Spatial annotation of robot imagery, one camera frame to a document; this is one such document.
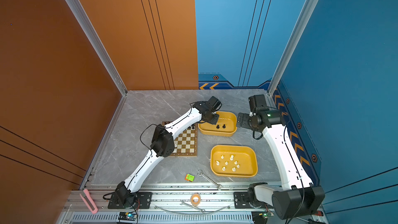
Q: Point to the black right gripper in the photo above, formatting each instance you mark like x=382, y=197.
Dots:
x=244, y=122

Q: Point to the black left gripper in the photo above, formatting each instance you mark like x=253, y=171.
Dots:
x=215, y=120

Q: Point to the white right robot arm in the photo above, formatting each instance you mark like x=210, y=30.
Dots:
x=297, y=195

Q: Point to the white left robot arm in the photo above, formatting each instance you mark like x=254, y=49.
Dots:
x=162, y=146

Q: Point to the wooden chess board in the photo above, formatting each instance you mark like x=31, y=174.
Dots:
x=186, y=144

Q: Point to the green circuit board right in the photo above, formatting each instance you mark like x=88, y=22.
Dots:
x=261, y=217

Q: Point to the green circuit board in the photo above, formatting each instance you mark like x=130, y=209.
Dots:
x=261, y=217
x=127, y=217

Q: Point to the green circuit board left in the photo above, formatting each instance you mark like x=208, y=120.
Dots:
x=127, y=217

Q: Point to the yellow tray far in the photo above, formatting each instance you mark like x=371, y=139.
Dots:
x=225, y=126

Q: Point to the yellow tray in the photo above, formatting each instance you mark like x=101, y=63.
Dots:
x=225, y=126
x=233, y=161

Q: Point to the yellow tray near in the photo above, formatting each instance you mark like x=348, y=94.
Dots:
x=233, y=161

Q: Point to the green orange small cube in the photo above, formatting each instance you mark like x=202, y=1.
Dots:
x=189, y=177

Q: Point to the silver wrench on table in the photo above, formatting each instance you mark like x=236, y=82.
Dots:
x=201, y=174

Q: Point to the tape roll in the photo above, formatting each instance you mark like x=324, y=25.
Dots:
x=195, y=199

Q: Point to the pink utility knife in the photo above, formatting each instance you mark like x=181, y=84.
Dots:
x=88, y=201

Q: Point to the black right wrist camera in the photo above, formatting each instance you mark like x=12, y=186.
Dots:
x=258, y=103

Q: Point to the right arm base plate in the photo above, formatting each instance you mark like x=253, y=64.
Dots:
x=244, y=200

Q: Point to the silver wrench on rail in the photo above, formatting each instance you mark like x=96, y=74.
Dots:
x=193, y=207

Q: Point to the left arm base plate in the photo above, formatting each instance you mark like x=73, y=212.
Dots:
x=139, y=200

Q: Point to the aluminium corner post left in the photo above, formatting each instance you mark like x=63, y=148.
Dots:
x=86, y=25

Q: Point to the aluminium corner post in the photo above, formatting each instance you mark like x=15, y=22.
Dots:
x=86, y=25
x=300, y=25

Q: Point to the aluminium corner post right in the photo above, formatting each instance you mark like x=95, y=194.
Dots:
x=300, y=25

